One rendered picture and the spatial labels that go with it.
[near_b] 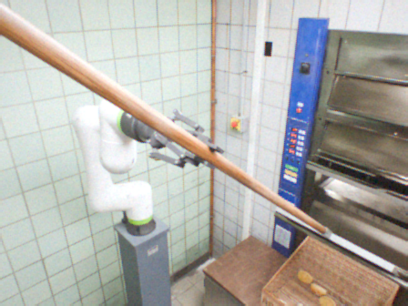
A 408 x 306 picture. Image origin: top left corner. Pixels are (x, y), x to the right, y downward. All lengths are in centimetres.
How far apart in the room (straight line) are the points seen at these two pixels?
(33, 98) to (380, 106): 168
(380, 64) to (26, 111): 171
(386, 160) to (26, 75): 180
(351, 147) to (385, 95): 32
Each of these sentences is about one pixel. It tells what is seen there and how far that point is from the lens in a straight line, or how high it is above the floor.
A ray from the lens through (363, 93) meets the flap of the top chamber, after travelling 181.
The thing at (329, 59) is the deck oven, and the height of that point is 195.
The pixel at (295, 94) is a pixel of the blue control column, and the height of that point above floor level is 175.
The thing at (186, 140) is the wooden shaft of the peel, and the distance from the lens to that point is 59.
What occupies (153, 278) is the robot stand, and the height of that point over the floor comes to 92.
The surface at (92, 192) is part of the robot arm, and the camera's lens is 153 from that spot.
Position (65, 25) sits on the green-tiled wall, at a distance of 180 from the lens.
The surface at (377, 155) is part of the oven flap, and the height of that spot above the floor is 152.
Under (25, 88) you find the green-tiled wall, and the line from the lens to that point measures 177.
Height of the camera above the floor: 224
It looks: 26 degrees down
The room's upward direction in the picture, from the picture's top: straight up
